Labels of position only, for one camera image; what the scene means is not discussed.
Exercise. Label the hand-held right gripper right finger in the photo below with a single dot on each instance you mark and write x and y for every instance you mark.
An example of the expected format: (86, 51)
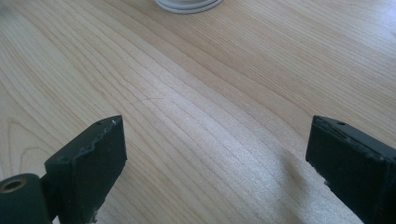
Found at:
(355, 174)

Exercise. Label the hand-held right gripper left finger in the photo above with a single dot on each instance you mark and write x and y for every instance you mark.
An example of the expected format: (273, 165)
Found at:
(87, 168)

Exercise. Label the ribbed white cup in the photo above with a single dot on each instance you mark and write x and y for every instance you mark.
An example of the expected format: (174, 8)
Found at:
(188, 6)

